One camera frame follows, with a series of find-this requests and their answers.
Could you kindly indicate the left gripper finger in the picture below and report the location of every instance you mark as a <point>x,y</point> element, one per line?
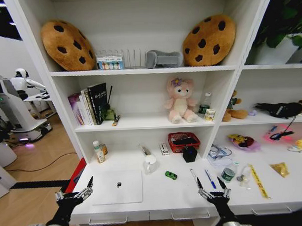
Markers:
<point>58,196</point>
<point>86,191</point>

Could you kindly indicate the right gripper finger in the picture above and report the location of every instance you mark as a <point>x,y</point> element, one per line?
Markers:
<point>204,191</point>
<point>226,191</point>

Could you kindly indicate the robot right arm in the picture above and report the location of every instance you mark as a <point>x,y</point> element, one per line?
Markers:
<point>235,225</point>

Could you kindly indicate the blue pen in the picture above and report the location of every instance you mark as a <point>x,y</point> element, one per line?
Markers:
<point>210,179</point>

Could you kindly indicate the squat bottle green label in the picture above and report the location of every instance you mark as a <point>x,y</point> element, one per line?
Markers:
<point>228,174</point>

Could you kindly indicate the white black pen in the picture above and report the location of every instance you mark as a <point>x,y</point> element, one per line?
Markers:
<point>193,175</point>

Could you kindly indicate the red box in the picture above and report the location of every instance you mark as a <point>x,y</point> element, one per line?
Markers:
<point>77,173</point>

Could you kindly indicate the clear bag with keys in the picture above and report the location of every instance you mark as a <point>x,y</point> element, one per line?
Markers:
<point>243,178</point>

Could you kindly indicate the clear plastic bag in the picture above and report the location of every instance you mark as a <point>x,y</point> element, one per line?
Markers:
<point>221,161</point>

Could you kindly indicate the white laptop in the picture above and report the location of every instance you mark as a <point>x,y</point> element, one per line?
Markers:
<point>117,188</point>

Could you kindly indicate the green toy car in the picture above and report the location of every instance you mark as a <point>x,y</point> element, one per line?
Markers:
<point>171,175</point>

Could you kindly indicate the black hexagonal speaker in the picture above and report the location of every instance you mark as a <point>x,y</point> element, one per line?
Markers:
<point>190,154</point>

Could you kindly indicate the white cap drink bottle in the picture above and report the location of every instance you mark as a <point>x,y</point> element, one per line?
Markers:
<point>99,153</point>

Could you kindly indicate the small orange bottle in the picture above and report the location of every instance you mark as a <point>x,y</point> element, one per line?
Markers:
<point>104,148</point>

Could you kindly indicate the red mesh basket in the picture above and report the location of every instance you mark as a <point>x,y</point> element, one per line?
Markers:
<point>184,147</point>

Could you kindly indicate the yellow plush on purple cushion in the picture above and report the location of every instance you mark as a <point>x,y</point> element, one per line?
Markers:
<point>243,141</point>

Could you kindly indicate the black item in basket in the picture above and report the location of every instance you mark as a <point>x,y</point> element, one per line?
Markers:
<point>183,141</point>

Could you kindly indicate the small white box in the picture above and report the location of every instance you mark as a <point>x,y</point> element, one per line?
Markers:
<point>164,149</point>

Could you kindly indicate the gold foil pouch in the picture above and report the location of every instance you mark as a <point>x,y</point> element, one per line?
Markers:
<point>280,169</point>

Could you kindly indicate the white mug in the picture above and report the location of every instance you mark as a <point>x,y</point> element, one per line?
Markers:
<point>151,164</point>

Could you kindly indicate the white cabinet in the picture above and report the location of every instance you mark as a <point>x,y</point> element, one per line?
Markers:
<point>0,181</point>

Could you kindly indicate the white round bin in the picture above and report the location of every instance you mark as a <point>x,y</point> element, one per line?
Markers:
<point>3,154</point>

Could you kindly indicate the small yellow black snack bar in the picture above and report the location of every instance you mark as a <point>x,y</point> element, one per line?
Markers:
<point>115,120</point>

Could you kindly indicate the small yellow white carton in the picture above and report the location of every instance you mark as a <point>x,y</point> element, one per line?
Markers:
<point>209,115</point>

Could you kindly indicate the pink pad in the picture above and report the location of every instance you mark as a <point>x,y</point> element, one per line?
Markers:
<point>278,134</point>

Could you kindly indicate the green pen holder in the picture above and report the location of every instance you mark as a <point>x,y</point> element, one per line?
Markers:
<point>109,114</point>

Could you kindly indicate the brown teddy bear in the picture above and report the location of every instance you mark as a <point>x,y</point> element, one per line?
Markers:
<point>234,110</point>

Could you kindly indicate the purple pink box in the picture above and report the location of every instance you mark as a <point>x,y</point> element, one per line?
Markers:
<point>76,109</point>

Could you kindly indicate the small purple toy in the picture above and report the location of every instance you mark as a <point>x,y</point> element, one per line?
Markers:
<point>253,112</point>

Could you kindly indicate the white book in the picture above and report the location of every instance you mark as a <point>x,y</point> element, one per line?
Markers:
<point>86,107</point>

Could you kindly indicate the white shelf desk unit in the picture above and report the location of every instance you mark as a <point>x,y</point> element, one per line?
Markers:
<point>151,123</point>

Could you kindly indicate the clear bottle green label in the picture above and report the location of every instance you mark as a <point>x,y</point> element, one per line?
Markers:
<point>204,105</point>

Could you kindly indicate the black book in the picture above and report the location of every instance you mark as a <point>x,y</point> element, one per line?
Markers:
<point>98,102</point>

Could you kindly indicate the white wheeled machine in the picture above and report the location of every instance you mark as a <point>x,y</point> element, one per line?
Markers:
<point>19,115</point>

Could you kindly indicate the pink plush bunny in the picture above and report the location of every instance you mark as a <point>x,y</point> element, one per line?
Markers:
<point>181,102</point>

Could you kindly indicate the white background desk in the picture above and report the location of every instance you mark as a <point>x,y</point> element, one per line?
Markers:
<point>40,100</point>

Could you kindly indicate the black bag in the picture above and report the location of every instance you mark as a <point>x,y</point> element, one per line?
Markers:
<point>280,109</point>

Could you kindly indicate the black pen in holder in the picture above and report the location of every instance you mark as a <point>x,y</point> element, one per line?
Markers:
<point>109,95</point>

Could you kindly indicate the white humanoid robot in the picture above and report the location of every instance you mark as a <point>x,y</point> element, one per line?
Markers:
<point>22,81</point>

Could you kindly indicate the box of coloured eggs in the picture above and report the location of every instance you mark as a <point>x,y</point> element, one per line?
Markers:
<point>110,62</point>

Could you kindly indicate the brown cookie plush pillow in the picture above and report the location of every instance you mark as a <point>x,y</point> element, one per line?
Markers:
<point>66,46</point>
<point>209,40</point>

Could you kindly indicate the white plant pot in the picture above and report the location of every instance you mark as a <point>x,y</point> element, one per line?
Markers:
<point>275,54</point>

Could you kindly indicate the green potted plant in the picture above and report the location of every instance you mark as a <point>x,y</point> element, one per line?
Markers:
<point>281,16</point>

